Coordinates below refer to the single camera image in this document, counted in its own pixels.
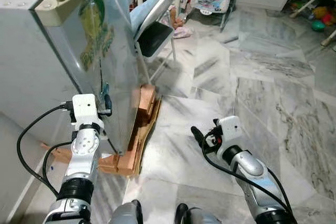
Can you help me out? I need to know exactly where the grey fridge cabinet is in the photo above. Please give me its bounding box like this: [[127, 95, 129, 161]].
[[0, 0, 127, 154]]

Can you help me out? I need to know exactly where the yellow toy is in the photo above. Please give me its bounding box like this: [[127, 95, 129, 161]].
[[313, 6, 331, 20]]

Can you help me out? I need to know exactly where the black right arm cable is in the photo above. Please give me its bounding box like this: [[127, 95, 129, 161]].
[[199, 130, 293, 215]]

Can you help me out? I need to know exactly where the silver robot leg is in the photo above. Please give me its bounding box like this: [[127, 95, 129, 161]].
[[107, 199, 144, 224], [174, 202, 222, 224]]

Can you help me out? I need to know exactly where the short black left arm cable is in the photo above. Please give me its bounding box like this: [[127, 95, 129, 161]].
[[43, 141, 72, 197]]

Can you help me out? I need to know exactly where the red brick stack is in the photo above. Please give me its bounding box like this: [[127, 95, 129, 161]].
[[42, 83, 159, 176]]

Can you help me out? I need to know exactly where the green toy ball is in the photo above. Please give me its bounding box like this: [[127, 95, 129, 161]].
[[311, 20, 327, 32]]

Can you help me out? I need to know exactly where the silver left robot leg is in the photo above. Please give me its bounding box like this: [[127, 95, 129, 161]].
[[107, 199, 144, 224]]

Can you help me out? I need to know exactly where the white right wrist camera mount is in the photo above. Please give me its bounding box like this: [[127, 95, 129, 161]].
[[216, 116, 244, 152]]

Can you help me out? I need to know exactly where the silver right robot leg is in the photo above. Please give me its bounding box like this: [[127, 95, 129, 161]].
[[174, 202, 222, 224]]

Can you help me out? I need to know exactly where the pink cloth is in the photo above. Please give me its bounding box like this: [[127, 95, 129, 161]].
[[172, 24, 194, 40]]

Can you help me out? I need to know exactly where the wooden board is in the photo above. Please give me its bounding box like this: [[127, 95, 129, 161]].
[[131, 97, 163, 177]]

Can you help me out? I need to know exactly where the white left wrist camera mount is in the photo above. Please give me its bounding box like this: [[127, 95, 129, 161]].
[[71, 93, 99, 131]]

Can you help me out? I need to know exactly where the folding chair with blue cushion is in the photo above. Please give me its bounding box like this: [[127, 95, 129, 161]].
[[129, 0, 187, 86]]

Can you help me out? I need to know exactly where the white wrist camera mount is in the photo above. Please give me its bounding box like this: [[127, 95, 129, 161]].
[[71, 93, 99, 131], [216, 116, 244, 152]]

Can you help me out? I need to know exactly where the green fridge door sticker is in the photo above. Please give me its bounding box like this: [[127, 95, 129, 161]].
[[79, 0, 117, 72]]

